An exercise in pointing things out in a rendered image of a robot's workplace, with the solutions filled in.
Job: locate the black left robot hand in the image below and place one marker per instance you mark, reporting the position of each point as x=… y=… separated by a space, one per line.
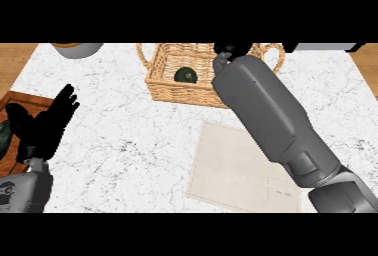
x=47 y=126

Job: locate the dark green vegetable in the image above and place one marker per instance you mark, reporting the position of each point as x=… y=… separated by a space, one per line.
x=4 y=140

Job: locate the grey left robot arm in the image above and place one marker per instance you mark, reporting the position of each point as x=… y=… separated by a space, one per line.
x=24 y=193

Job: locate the grey bowl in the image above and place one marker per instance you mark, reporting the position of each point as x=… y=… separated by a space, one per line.
x=78 y=49

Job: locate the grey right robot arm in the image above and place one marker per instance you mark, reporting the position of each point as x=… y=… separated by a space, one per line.
x=275 y=123

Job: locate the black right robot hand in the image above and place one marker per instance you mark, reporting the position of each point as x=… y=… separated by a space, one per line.
x=234 y=48

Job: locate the brown wooden cutting board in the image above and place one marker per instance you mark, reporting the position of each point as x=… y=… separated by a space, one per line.
x=13 y=110

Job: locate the dark green squash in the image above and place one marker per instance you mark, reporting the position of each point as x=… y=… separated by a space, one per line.
x=187 y=75

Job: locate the grey and black appliance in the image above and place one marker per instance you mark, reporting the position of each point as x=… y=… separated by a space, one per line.
x=323 y=46

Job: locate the beige placemat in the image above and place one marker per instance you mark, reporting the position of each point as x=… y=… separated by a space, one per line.
x=231 y=170

